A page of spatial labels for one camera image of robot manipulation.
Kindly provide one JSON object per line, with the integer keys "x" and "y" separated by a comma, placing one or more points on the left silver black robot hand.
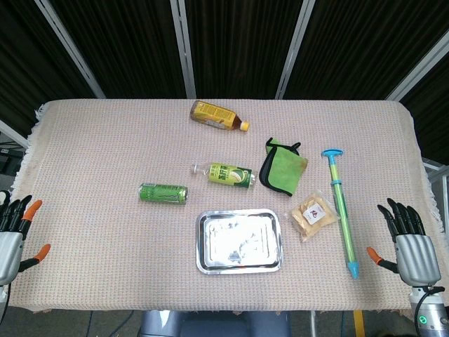
{"x": 8, "y": 242}

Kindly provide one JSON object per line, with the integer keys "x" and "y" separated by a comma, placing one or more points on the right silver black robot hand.
{"x": 415, "y": 251}

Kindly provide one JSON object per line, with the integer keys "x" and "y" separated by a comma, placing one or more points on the brown snack packet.
{"x": 313, "y": 215}

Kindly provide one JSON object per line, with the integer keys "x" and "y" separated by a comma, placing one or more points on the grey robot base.
{"x": 214, "y": 324}

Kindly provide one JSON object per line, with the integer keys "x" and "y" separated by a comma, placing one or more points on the silver metal tray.
{"x": 239, "y": 241}

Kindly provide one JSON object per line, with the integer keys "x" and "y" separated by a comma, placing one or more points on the green and blue water pump toy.
{"x": 342, "y": 210}

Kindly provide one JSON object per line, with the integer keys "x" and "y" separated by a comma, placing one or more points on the pink woven tablecloth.
{"x": 105, "y": 168}

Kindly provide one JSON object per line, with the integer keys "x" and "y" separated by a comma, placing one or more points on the green cloth with black trim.
{"x": 282, "y": 168}

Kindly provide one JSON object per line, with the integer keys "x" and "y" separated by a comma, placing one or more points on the green beverage can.
{"x": 163, "y": 193}

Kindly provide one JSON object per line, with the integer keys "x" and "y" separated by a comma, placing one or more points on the clear bottle with green label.
{"x": 229, "y": 174}

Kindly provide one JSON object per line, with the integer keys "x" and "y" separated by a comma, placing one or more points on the brown tea bottle yellow label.
{"x": 215, "y": 116}

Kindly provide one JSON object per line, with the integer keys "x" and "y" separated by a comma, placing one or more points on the white metal frame post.
{"x": 294, "y": 49}
{"x": 183, "y": 49}
{"x": 417, "y": 66}
{"x": 70, "y": 49}

